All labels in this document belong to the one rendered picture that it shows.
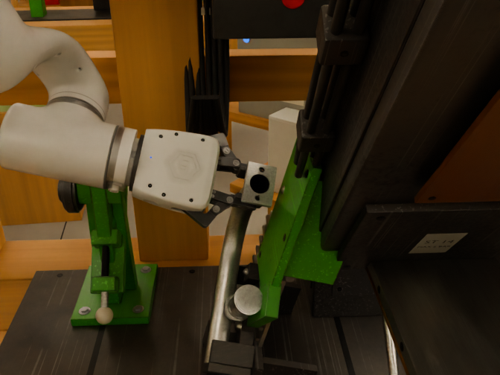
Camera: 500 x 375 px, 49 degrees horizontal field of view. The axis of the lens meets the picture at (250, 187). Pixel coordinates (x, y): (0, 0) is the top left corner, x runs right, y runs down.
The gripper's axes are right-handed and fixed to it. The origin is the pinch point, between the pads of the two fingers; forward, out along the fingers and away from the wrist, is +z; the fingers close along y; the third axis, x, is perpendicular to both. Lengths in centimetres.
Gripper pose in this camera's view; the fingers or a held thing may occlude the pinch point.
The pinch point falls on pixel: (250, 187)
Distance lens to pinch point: 73.4
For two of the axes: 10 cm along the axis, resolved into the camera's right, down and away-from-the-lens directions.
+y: 1.5, -9.4, 3.0
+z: 9.6, 2.1, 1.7
